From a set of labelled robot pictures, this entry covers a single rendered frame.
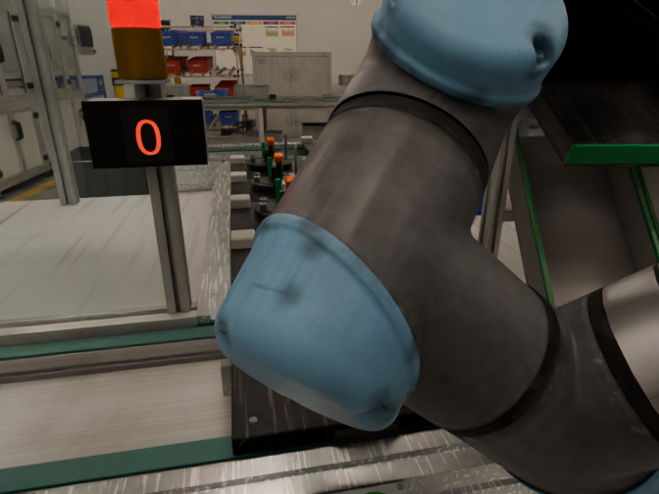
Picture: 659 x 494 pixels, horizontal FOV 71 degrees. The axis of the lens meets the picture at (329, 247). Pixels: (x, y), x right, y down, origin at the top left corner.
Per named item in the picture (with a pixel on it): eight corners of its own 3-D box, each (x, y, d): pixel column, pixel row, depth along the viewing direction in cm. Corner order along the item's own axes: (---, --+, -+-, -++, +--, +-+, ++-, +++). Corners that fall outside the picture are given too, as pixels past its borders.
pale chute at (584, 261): (662, 357, 49) (693, 349, 45) (539, 358, 49) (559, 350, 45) (598, 137, 60) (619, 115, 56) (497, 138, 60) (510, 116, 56)
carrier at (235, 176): (330, 205, 114) (330, 153, 109) (230, 211, 109) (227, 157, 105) (315, 181, 136) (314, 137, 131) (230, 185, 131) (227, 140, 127)
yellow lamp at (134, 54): (165, 79, 48) (158, 27, 47) (114, 79, 48) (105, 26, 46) (170, 77, 53) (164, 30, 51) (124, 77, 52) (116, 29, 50)
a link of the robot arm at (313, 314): (512, 503, 15) (580, 238, 20) (236, 334, 12) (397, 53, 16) (374, 452, 22) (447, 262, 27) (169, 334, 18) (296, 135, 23)
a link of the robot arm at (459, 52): (344, 17, 16) (430, -110, 19) (311, 181, 26) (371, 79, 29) (558, 117, 15) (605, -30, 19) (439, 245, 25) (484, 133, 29)
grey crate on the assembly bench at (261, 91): (268, 100, 559) (267, 85, 552) (233, 100, 557) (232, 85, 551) (270, 98, 587) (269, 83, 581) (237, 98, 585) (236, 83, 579)
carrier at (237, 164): (314, 180, 136) (314, 137, 131) (230, 184, 132) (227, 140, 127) (302, 164, 158) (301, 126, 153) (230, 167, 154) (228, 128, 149)
